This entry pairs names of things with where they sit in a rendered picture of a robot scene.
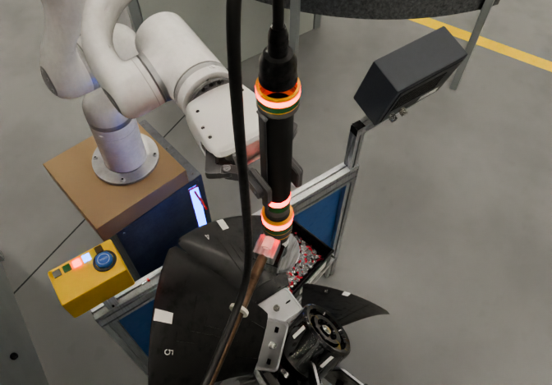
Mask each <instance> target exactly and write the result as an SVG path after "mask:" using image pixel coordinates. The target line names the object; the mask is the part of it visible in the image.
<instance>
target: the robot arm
mask: <svg viewBox="0 0 552 385"><path fill-rule="evenodd" d="M40 1H41V3H42V6H43V9H44V32H43V36H42V41H41V46H40V53H39V67H40V71H41V72H40V74H41V76H42V77H43V80H44V83H45V84H46V85H47V87H48V89H49V90H50V92H51V93H52V94H55V95H56V96H58V97H59V98H62V99H75V98H79V97H81V96H83V95H85V97H84V98H83V100H82V110H83V113H84V115H85V119H86V121H87V123H88V125H89V127H90V130H91V132H92V135H93V137H94V140H95V142H96V144H97V146H98V147H97V149H96V150H95V151H94V154H93V157H92V167H93V169H94V172H95V174H96V176H97V177H98V178H99V179H101V180H102V181H104V182H107V183H108V184H112V185H116V186H125V185H130V184H133V183H136V182H138V181H141V180H143V179H145V178H146V177H147V176H148V175H149V174H150V173H151V172H152V171H153V170H154V169H155V168H156V166H157V164H158V161H159V150H158V147H157V145H156V143H155V142H154V141H153V140H152V139H151V138H150V137H148V136H147V135H143V134H141V133H140V129H139V127H138V124H137V121H136V118H138V117H142V116H144V115H145V114H147V113H148V112H151V111H153V110H154V109H156V108H158V107H159V106H161V105H163V104H164V103H166V102H168V101H171V100H174V101H175V102H176V104H177V105H178V107H179V108H180V109H181V110H182V111H183V113H184V114H185V115H186V122H187V124H188V126H189V128H190V130H191V133H192V134H193V136H194V138H195V140H196V142H197V144H198V145H199V146H200V149H201V150H202V152H203V153H204V155H205V175H206V177H207V178H208V179H222V178H225V179H227V180H233V181H238V175H237V160H236V151H235V144H234V135H233V127H232V110H231V100H230V91H229V80H228V70H227V69H226V68H225V67H224V66H223V64H222V63H221V62H220V61H219V60H218V59H217V58H216V57H215V55H213V54H212V52H211V51H210V50H209V49H208V48H207V47H206V45H205V44H204V43H203V42H202V41H201V40H200V38H199V37H198V36H197V35H196V34H195V32H194V31H193V30H192V29H191V28H190V27H189V25H188V24H187V23H186V22H185V21H184V20H183V19H182V18H181V17H180V16H179V15H177V14H175V13H172V12H168V11H164V12H159V13H156V14H154V15H152V16H150V17H148V18H147V19H146V20H145V21H144V22H143V23H142V24H141V25H140V27H139V29H138V30H137V32H134V31H133V30H132V29H131V28H129V27H128V26H126V25H124V24H120V23H117V20H118V18H119V16H120V15H121V14H122V12H123V11H124V9H125V8H126V7H127V6H128V4H129V3H130V2H131V1H132V0H40ZM80 34H81V35H80ZM242 94H243V108H244V122H245V134H246V156H247V166H248V164H250V163H253V162H254V161H255V160H257V159H259V158H260V138H259V121H258V114H257V113H256V111H257V110H258V109H257V107H256V101H255V93H253V92H252V91H251V90H250V89H248V88H247V87H245V86H244V85H242ZM248 177H249V188H250V189H251V191H252V192H253V194H254V195H255V197H256V198H257V199H260V198H261V199H262V200H263V201H264V202H265V203H266V204H267V205H269V204H271V202H272V189H271V187H270V186H269V185H268V183H267V182H266V181H265V180H264V179H263V177H262V176H261V175H260V174H259V173H258V171H257V170H256V169H254V168H253V167H248Z"/></svg>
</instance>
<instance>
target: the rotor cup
mask: <svg viewBox="0 0 552 385"><path fill-rule="evenodd" d="M303 325H304V327H305V329H304V330H303V331H302V332H301V333H300V334H299V335H298V336H297V337H296V338H295V339H294V338H293V335H294V334H295V333H296V332H297V331H298V330H299V329H300V328H301V327H302V326H303ZM323 325H326V326H327V327H329V329H330V331H331V334H330V335H329V334H327V333H326V332H325V331H324V329H323V328H322V326H323ZM350 351H351V345H350V341H349V339H348V336H347V334H346V332H345V330H344V329H343V327H342V325H341V324H340V323H339V322H338V320H337V319H336V318H335V317H334V316H333V315H332V314H331V313H329V312H328V311H327V310H325V309H323V308H322V307H320V306H318V305H314V304H308V305H305V306H304V307H303V308H302V309H301V310H300V311H299V312H298V313H297V314H296V315H294V316H293V317H292V318H291V319H290V320H289V321H288V330H287V336H286V340H285V343H284V347H283V353H282V357H281V360H280V364H279V367H278V370H277V372H269V371H263V370H261V372H262V374H263V375H264V377H265V378H266V380H267V381H268V382H269V384H270V385H308V384H309V366H310V360H311V361H312V363H314V364H315V367H316V370H317V374H318V377H319V379H323V378H324V377H325V376H326V375H327V374H329V373H330V372H331V371H332V370H333V369H334V368H335V367H336V366H338V365H339V364H340V363H341V362H342V361H343V360H344V359H346V358H347V357H348V355H349V353H350ZM330 356H332V357H333V358H332V359H331V361H330V362H328V363H327V364H326V365H325V366H324V367H323V368H322V367H320V366H321V365H322V364H323V363H324V362H325V361H326V360H327V359H328V358H329V357H330Z"/></svg>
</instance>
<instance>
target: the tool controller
mask: <svg viewBox="0 0 552 385"><path fill-rule="evenodd" d="M466 56H467V52H466V51H465V49H464V48H463V47H462V46H461V44H460V43H459V42H458V41H457V40H456V39H455V38H454V37H453V36H452V34H451V33H450V32H449V31H448V29H447V28H446V27H445V26H442V27H440V28H438V29H437V30H434V31H432V32H430V33H429V34H426V35H424V36H422V37H420V38H419V39H416V40H414V41H412V42H410V43H409V44H407V45H405V46H403V47H401V48H399V49H397V50H395V51H393V52H391V53H389V54H387V55H385V56H383V57H381V58H379V59H377V60H375V61H373V63H372V65H371V67H370V69H369V70H368V72H367V74H366V76H365V78H364V80H363V81H362V82H361V85H360V87H359V89H358V90H357V92H356V94H355V95H354V99H355V100H356V102H357V103H358V105H359V106H360V107H361V109H362V110H363V112H364V113H365V114H366V115H367V116H368V118H369V119H370V120H371V121H372V122H373V125H374V126H375V125H377V124H379V123H381V122H382V121H385V120H386V119H389V120H390V121H391V122H394V121H396V120H397V119H398V117H397V116H396V115H395V114H397V113H400V115H401V116H402V117H404V116H405V115H407V114H408V111H407V110H406V108H408V107H410V106H412V105H413V104H414V103H417V102H419V101H421V100H422V99H424V98H426V97H427V96H429V95H431V94H433V93H434V92H437V91H438V90H439V88H440V87H441V86H442V85H443V84H444V82H445V81H446V80H447V79H448V78H449V77H450V76H451V75H452V74H453V72H454V71H455V70H456V69H457V68H458V66H459V65H460V64H461V63H462V61H463V60H464V59H465V58H466Z"/></svg>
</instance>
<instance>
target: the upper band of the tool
mask: <svg viewBox="0 0 552 385"><path fill-rule="evenodd" d="M261 87H262V86H261V85H260V82H259V79H258V78H257V80H256V82H255V89H256V92H257V94H258V95H259V96H260V97H261V98H262V99H264V100H266V101H268V102H271V103H286V102H288V101H290V100H292V99H294V98H295V97H296V96H297V95H298V94H299V92H300V88H301V82H300V80H299V78H298V77H297V84H296V85H295V86H294V87H295V88H296V89H294V87H293V88H292V89H290V90H291V91H290V90H288V91H285V92H279V93H284V94H287V95H289V96H288V97H286V98H282V99H274V98H270V97H268V96H267V95H268V94H272V93H276V92H271V91H268V90H266V89H264V88H263V87H262V88H261ZM262 92H263V93H262ZM263 105H264V104H263ZM292 105H293V104H292ZM292 105H290V106H292ZM258 106H259V105H258ZM265 106H266V105H265ZM290 106H288V107H290ZM259 107H260V106H259ZM266 107H268V106H266ZM288 107H286V108H288ZM268 108H270V107H268ZM261 109H262V108H261ZM274 109H282V108H274ZM294 109H295V108H294ZM294 109H293V110H294ZM262 110H263V109H262ZM263 111H265V110H263ZM265 112H266V111H265ZM290 112H291V111H290ZM268 113H270V112H268ZM285 113H288V112H285ZM285 113H280V114H275V113H270V114H275V115H281V114H285Z"/></svg>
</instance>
